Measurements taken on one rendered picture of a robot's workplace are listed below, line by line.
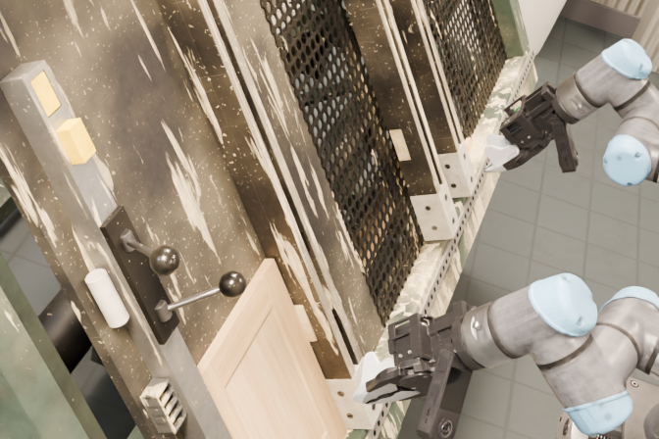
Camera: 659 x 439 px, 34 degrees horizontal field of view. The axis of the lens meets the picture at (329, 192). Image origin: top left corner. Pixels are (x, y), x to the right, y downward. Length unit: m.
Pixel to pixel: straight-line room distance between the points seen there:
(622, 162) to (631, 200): 2.70
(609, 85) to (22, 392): 1.08
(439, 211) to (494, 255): 1.50
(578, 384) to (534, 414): 2.17
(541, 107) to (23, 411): 1.05
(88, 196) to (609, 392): 0.69
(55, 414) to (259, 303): 0.54
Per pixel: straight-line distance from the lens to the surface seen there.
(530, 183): 4.30
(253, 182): 1.76
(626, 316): 1.41
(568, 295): 1.27
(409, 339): 1.40
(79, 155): 1.38
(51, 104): 1.38
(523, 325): 1.29
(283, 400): 1.86
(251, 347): 1.77
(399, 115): 2.32
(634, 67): 1.86
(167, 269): 1.35
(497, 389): 3.49
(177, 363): 1.56
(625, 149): 1.76
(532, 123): 1.94
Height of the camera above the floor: 2.51
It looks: 40 degrees down
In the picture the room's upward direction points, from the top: 17 degrees clockwise
